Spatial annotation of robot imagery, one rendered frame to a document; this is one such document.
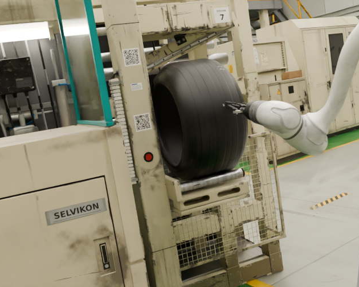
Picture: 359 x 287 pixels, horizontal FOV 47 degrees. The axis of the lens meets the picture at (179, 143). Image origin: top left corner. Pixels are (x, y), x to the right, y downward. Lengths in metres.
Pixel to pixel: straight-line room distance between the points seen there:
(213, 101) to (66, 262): 0.97
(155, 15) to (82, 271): 1.45
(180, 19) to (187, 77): 0.52
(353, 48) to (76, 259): 1.03
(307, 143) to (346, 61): 0.31
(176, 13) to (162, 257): 1.23
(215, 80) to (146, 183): 0.56
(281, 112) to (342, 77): 0.23
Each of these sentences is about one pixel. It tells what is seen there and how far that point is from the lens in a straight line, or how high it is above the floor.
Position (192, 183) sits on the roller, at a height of 0.91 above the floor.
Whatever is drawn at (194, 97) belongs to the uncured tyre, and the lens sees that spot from 1.76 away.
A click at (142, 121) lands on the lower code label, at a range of 1.87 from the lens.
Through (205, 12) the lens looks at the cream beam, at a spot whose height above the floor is 1.72.
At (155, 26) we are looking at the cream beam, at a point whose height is 1.67.
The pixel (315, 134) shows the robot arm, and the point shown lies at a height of 1.11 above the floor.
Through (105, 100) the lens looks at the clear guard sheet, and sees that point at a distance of 1.08.
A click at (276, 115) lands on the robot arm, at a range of 1.42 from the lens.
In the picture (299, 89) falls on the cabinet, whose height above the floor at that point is 1.06.
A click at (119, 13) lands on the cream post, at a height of 1.70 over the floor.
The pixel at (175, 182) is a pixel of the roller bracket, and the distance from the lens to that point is 1.82.
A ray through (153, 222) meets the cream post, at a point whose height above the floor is 0.76.
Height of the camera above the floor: 1.33
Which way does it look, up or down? 7 degrees down
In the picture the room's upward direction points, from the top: 9 degrees counter-clockwise
